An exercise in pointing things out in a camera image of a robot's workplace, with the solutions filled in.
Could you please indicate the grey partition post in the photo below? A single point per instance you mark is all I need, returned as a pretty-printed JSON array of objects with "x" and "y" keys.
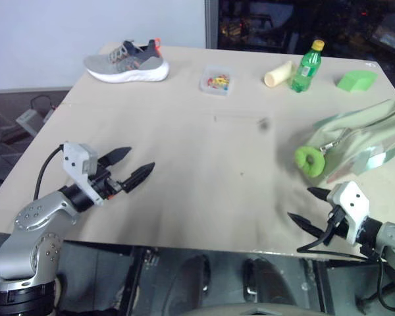
[{"x": 211, "y": 23}]

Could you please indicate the green foam block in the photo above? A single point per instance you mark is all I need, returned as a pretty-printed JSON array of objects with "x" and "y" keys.
[{"x": 353, "y": 82}]

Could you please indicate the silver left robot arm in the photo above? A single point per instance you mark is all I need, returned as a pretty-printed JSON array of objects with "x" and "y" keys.
[{"x": 26, "y": 217}]

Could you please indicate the light green bag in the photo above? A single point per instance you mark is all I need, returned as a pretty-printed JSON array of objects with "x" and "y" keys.
[{"x": 365, "y": 131}]

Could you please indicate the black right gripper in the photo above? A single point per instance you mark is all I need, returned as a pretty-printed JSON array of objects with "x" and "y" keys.
[{"x": 337, "y": 224}]

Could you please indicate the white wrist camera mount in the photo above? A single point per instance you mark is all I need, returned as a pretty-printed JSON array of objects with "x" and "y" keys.
[
  {"x": 352, "y": 200},
  {"x": 75, "y": 161}
]

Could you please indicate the grey orange sneaker white sole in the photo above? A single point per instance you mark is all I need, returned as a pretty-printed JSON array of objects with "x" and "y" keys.
[{"x": 125, "y": 66}]

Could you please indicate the power adapter on floor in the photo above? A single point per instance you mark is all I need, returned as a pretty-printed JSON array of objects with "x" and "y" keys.
[{"x": 28, "y": 119}]

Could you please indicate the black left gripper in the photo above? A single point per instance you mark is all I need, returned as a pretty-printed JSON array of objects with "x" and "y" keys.
[{"x": 105, "y": 184}]

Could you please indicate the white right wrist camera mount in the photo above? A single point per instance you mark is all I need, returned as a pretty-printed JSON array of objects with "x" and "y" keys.
[{"x": 352, "y": 200}]

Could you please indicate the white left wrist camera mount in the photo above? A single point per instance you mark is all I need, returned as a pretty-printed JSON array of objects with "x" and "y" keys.
[{"x": 75, "y": 161}]

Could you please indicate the metal clasp zipper pull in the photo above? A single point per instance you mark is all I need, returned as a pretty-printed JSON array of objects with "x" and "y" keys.
[{"x": 329, "y": 145}]

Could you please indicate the black table leg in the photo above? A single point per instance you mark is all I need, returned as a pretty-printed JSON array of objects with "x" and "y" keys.
[{"x": 131, "y": 279}]

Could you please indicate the green bottle yellow cap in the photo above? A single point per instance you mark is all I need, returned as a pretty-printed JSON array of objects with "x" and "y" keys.
[{"x": 304, "y": 72}]

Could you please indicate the cream foam cylinder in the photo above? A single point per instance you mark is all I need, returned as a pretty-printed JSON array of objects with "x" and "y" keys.
[{"x": 278, "y": 75}]

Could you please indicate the colourful small pieces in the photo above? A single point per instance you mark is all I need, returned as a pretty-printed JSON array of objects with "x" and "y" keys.
[{"x": 218, "y": 82}]

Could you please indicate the clear plastic box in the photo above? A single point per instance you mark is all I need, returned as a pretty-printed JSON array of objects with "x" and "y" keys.
[{"x": 204, "y": 85}]

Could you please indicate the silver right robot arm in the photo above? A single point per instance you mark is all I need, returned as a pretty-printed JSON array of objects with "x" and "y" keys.
[{"x": 393, "y": 243}]

